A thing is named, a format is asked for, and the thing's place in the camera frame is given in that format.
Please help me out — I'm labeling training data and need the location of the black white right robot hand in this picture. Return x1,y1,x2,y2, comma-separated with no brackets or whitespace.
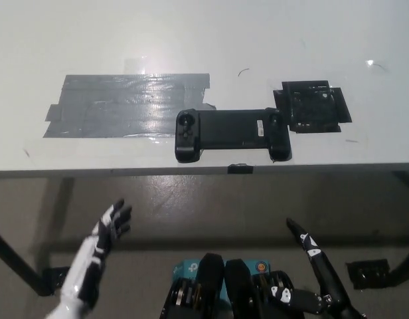
268,217,351,314

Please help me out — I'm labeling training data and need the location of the black mobile game controller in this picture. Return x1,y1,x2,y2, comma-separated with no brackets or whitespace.
173,106,293,164

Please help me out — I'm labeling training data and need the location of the black metal table leg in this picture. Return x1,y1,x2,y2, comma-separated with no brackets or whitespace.
0,226,50,297

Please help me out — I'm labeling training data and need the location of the small black tape strip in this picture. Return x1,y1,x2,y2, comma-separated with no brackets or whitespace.
227,163,254,175

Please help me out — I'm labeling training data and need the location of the black floor tape patch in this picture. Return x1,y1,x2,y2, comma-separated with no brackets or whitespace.
345,258,392,290
41,265,73,297

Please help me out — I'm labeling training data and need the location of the large grey duct tape patch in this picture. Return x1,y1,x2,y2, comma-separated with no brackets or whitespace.
42,73,216,140

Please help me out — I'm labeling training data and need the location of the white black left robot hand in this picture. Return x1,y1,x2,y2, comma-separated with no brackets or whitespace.
48,198,133,319

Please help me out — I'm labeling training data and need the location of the square black tape patch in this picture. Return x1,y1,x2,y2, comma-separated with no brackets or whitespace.
272,79,354,134

